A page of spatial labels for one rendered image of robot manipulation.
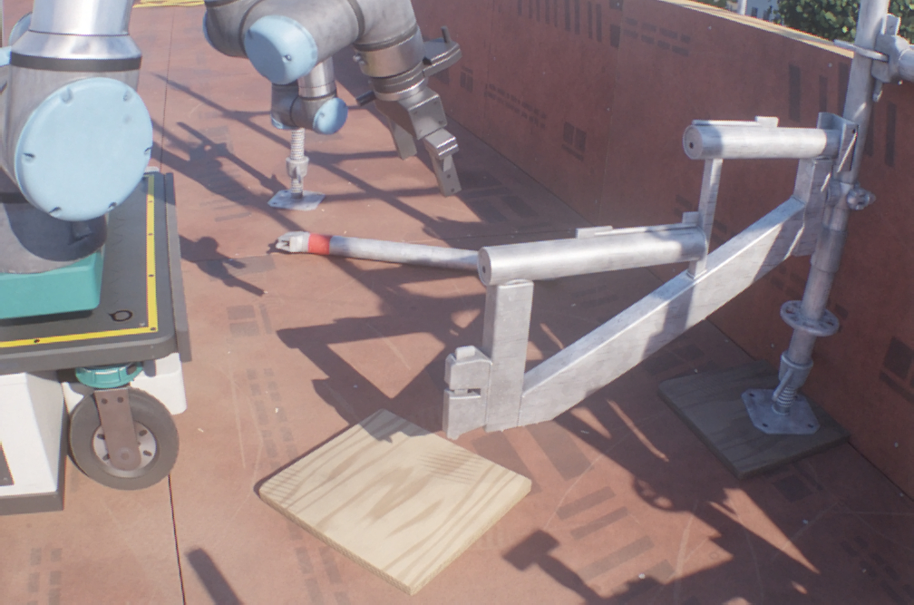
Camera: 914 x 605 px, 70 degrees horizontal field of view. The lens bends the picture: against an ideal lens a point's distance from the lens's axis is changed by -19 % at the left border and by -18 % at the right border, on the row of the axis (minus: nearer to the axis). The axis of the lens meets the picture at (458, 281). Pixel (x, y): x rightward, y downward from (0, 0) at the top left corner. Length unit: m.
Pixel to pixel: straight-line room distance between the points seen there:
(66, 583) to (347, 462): 0.51
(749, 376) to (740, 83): 0.63
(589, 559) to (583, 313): 0.78
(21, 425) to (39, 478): 0.09
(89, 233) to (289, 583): 0.53
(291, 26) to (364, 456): 0.68
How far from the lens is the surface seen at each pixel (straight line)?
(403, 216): 2.21
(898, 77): 1.27
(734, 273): 1.22
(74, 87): 0.73
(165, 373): 1.27
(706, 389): 1.55
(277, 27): 0.91
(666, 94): 1.95
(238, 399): 1.42
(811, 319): 1.42
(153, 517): 1.19
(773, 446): 1.44
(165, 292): 1.10
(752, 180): 1.70
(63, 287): 0.97
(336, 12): 0.94
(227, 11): 1.02
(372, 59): 1.02
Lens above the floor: 0.81
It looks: 26 degrees down
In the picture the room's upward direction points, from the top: 5 degrees clockwise
